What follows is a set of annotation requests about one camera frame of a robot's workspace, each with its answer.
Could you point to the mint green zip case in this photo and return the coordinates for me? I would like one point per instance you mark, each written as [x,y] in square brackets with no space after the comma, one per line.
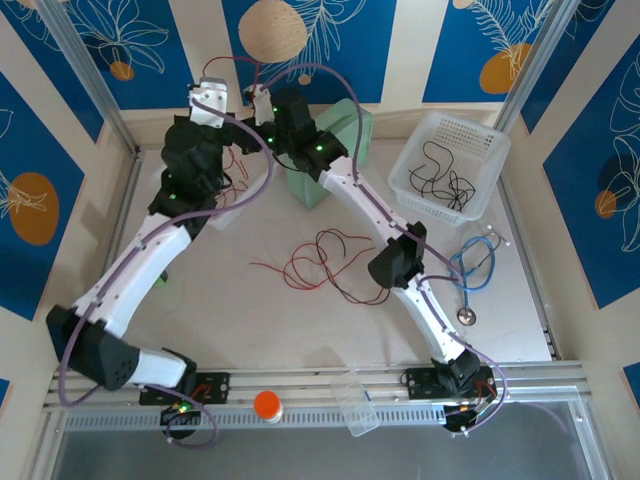
[305,192]

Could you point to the orange lid jar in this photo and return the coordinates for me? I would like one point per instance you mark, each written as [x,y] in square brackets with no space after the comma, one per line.
[267,404]

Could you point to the aluminium frame post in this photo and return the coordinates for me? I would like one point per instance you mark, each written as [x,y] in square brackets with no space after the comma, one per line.
[85,65]
[530,65]

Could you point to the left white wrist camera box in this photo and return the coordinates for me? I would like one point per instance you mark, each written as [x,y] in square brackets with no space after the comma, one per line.
[210,100]

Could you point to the aluminium front rail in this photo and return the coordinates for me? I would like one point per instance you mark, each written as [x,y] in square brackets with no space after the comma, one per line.
[310,380]

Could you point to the aluminium side rail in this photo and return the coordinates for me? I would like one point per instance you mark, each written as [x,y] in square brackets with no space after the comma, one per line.
[530,275]
[124,200]

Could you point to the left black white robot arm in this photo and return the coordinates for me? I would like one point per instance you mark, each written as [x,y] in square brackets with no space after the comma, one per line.
[142,272]

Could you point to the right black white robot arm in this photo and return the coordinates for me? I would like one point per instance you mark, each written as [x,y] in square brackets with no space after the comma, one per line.
[420,305]

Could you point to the clear plastic box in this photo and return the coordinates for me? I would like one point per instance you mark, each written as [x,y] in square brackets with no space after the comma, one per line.
[357,410]

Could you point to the blue stethoscope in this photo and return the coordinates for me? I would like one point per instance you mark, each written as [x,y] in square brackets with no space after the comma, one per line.
[466,316]

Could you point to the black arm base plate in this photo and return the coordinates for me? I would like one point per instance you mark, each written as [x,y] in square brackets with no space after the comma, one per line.
[215,387]
[420,382]

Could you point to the small black circuit board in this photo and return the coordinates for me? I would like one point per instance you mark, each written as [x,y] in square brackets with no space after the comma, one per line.
[467,412]
[182,412]

